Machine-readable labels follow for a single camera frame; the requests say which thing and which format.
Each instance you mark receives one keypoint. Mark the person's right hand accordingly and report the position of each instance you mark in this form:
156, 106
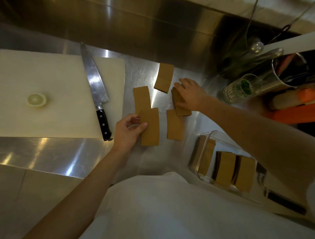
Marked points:
193, 97

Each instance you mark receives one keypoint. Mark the person's left hand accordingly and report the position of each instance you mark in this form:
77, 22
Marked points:
124, 137

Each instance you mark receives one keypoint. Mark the person's left thumb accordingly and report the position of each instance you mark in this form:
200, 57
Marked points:
139, 127

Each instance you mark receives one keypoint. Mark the person's right thumb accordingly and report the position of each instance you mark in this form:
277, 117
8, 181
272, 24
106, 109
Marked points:
182, 105

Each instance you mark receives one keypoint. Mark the stack of cardboard cup sleeves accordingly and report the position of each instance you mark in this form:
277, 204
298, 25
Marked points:
244, 173
225, 168
206, 156
183, 111

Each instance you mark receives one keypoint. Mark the brown cardboard cup sleeve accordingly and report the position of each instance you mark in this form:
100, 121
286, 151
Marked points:
151, 128
141, 99
175, 126
164, 76

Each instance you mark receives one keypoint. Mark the person's right forearm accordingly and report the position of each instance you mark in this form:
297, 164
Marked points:
258, 137

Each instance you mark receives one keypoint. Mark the person's left forearm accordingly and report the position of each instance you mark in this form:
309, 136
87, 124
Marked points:
81, 197

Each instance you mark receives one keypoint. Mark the glass jar of toothpicks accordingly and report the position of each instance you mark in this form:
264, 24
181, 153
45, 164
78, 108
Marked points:
242, 88

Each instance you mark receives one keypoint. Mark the clear glass container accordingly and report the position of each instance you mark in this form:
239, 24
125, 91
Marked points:
209, 182

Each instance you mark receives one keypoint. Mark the white cutting board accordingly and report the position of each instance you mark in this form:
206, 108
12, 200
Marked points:
61, 93

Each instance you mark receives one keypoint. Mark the white apron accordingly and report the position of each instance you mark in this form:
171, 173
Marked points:
177, 209

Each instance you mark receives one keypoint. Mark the clear glass bottle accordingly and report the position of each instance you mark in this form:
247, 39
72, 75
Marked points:
257, 45

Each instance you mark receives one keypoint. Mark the metal utensil canister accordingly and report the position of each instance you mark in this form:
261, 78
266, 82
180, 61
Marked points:
283, 73

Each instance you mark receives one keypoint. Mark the onion slice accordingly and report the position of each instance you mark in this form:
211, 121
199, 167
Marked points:
37, 100

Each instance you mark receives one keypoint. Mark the orange utensil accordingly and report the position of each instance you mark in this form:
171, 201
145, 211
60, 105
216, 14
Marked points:
292, 114

